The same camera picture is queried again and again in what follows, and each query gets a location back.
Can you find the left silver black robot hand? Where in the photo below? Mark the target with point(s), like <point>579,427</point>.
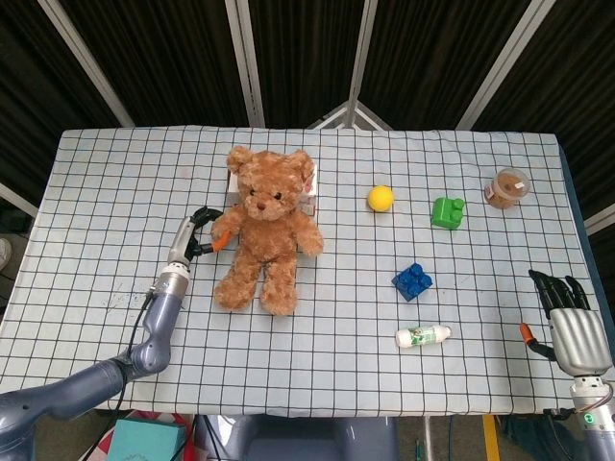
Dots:
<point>189,237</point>

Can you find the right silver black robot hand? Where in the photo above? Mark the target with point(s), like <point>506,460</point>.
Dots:
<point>574,336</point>

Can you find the brown teddy bear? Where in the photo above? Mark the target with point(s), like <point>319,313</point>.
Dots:
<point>269,230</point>

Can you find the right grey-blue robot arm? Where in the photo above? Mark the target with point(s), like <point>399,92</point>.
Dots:
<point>595,413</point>

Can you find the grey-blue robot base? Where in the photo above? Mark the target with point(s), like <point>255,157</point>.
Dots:
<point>298,438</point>

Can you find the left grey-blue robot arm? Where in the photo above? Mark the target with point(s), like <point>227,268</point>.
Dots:
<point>96,365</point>

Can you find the blue toy building block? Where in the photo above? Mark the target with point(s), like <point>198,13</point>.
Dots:
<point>412,282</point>

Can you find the green toy building block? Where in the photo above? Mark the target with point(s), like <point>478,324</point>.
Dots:
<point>448,213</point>

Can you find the red white carton box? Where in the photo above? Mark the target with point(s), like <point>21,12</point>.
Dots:
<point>310,192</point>

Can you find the small white green-label bottle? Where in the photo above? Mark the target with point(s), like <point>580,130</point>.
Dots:
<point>423,335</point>

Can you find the clear jar with brown contents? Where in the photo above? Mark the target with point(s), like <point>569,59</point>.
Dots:
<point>506,190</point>

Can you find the white black checkered tablecloth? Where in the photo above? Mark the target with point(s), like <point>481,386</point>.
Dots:
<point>336,365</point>

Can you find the yellow ball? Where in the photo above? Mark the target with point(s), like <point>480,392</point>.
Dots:
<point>381,198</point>

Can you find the teal box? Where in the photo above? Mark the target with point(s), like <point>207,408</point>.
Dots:
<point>144,439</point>

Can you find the white metal frame stand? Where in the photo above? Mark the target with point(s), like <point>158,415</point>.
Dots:
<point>348,117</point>

